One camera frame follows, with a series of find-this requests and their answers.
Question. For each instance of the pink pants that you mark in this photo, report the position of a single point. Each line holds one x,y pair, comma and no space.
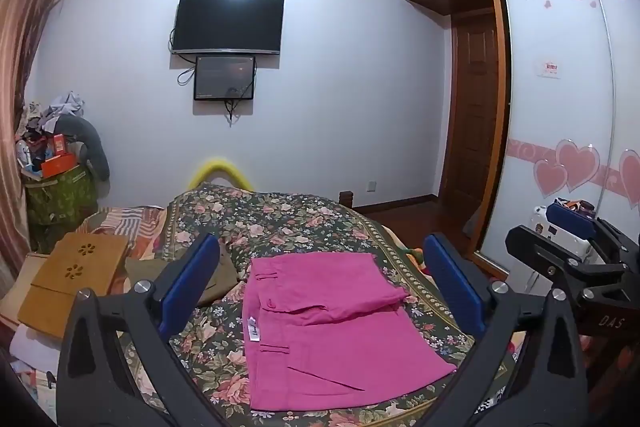
325,347

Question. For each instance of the dark wooden bed post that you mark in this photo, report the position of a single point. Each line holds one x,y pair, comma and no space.
346,198

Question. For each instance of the white appliance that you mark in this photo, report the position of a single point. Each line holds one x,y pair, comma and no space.
570,244

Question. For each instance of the pile of clothes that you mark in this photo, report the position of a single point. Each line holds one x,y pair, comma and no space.
60,107

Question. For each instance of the black wall television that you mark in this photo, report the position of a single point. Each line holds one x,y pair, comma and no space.
227,23

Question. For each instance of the olive green cloth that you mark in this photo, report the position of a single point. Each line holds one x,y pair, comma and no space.
222,277

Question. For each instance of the colourful fleece blanket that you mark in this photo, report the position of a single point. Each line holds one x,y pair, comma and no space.
415,259

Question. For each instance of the wooden folding table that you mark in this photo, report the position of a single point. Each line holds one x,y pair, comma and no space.
65,287

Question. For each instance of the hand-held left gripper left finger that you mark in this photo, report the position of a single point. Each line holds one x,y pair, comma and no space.
192,277

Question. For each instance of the pink curtain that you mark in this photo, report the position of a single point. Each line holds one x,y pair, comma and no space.
20,57

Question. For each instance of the small black monitor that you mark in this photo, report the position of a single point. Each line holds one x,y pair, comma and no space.
225,77

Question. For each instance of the yellow plush cushion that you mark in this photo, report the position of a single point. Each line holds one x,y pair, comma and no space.
220,164

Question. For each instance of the striped blanket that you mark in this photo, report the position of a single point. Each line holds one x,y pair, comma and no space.
135,222

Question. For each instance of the beige cardboard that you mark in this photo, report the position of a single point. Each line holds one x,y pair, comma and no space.
22,277

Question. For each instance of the floral bedspread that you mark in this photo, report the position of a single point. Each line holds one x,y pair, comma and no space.
310,227

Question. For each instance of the green bag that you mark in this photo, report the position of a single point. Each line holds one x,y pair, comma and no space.
60,197

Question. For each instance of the orange box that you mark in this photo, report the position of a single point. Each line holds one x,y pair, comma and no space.
60,166

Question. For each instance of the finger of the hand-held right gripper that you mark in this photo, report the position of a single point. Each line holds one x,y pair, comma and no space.
535,247
570,221

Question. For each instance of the wooden door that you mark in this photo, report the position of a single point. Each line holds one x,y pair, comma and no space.
472,107

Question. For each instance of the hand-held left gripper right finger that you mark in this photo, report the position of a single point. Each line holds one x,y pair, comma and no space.
456,289

